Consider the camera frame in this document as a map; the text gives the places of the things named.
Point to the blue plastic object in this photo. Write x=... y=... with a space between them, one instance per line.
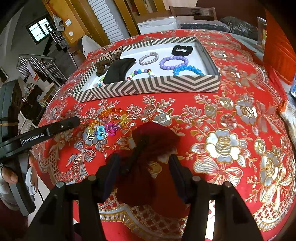
x=293 y=88

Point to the black plastic bag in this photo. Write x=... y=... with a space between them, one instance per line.
x=240 y=27

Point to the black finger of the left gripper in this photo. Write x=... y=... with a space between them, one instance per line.
x=26 y=140

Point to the white storage box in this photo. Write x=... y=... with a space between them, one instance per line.
x=159 y=24

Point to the leopard print bow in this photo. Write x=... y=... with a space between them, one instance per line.
x=107 y=59

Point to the white ironing board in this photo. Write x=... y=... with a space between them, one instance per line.
x=88 y=45

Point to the white crumpled cloth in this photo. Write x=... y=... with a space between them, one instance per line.
x=287 y=112

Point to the dark red scrunchie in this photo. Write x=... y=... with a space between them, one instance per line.
x=133 y=181

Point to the wooden chair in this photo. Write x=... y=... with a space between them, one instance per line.
x=194 y=11

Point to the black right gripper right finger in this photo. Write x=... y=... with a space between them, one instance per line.
x=193 y=190

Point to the orange knitted sleeve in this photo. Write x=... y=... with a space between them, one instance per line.
x=278 y=52

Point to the window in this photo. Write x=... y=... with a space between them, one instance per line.
x=39 y=29

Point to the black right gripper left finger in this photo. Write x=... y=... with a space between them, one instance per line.
x=95 y=189

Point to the black hair clip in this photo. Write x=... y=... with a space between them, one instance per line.
x=118 y=69

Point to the silver rhinestone bangle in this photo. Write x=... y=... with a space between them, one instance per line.
x=149 y=58

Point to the red gold floral tablecloth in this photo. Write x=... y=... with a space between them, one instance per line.
x=234 y=136

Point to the left hand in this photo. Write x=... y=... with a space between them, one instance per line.
x=9 y=177

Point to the metal stair railing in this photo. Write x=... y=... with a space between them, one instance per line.
x=41 y=64

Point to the striped white jewelry box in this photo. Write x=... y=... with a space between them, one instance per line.
x=194 y=73

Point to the black scrunchie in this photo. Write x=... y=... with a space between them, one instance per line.
x=183 y=51

